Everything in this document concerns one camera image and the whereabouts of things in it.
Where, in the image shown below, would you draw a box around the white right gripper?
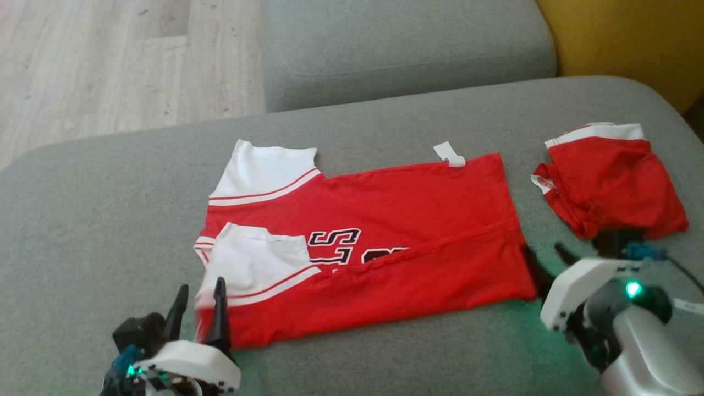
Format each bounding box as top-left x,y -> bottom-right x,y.
519,242 -> 642,372

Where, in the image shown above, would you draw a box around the red t-shirt white sleeves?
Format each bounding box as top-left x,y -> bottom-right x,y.
193,139 -> 537,350

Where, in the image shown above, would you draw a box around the cable with blue plug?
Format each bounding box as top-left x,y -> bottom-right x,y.
102,345 -> 141,396
627,242 -> 704,315

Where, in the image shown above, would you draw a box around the yellow cushion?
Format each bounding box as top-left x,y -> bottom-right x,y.
536,0 -> 704,114

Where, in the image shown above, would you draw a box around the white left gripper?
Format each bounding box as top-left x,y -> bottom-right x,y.
131,277 -> 242,396

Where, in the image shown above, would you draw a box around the left cable with blue plug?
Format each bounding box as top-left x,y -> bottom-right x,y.
102,345 -> 141,396

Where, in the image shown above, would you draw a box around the red basketball shorts white stripe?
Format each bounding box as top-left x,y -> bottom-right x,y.
531,122 -> 690,240

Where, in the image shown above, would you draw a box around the small grey sofa cushion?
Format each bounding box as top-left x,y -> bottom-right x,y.
262,0 -> 558,114

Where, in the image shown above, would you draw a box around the large grey sofa seat cushion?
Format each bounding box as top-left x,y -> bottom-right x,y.
0,76 -> 704,396

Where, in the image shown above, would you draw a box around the right cable with blue plug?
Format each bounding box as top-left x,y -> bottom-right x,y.
627,242 -> 704,315

